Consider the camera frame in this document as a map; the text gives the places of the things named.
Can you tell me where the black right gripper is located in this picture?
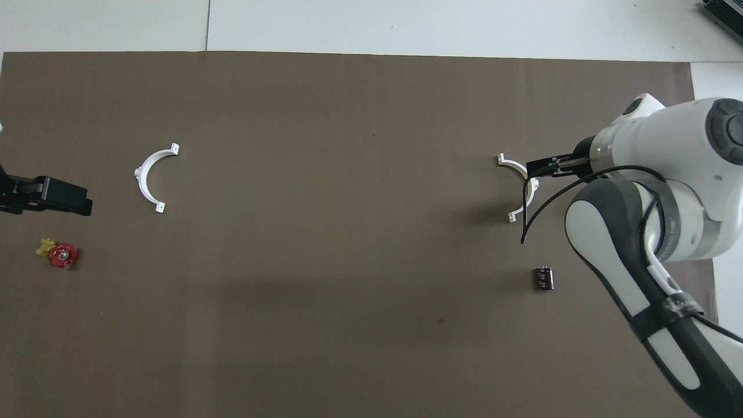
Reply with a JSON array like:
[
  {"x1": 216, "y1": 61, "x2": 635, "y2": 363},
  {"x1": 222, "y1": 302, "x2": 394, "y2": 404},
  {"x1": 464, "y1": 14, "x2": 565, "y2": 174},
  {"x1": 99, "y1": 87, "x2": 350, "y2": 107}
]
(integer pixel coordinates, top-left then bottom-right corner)
[{"x1": 525, "y1": 152, "x2": 591, "y2": 178}]

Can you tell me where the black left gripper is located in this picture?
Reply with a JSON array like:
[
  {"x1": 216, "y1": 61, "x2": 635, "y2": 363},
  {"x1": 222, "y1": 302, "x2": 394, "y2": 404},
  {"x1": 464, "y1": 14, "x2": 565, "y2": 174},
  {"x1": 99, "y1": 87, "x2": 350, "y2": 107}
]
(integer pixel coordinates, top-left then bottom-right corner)
[{"x1": 0, "y1": 176, "x2": 93, "y2": 217}]

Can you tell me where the white half pipe clamp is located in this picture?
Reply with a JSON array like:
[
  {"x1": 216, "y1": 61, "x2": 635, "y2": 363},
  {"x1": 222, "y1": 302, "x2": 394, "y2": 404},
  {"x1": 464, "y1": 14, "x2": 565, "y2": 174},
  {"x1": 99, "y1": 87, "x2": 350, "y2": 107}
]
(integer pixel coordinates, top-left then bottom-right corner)
[
  {"x1": 497, "y1": 153, "x2": 540, "y2": 224},
  {"x1": 134, "y1": 143, "x2": 180, "y2": 214}
]

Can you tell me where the grey ribbed metal device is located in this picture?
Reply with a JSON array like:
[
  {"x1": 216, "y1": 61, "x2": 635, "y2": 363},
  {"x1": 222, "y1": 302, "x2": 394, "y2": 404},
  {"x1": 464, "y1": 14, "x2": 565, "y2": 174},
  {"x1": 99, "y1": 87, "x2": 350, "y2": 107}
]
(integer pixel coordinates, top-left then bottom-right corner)
[{"x1": 699, "y1": 0, "x2": 743, "y2": 28}]

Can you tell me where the brown paper table mat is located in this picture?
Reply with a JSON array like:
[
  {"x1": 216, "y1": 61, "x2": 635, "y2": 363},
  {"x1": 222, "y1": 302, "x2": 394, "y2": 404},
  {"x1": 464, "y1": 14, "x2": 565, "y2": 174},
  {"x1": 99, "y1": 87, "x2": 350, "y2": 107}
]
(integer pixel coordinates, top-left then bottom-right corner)
[{"x1": 0, "y1": 51, "x2": 731, "y2": 418}]

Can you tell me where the red handle brass valve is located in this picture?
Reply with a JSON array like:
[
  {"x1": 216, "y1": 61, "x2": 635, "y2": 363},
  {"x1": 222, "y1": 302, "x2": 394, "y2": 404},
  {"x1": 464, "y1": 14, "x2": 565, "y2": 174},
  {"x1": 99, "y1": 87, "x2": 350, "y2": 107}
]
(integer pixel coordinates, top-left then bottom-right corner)
[{"x1": 36, "y1": 237, "x2": 78, "y2": 269}]

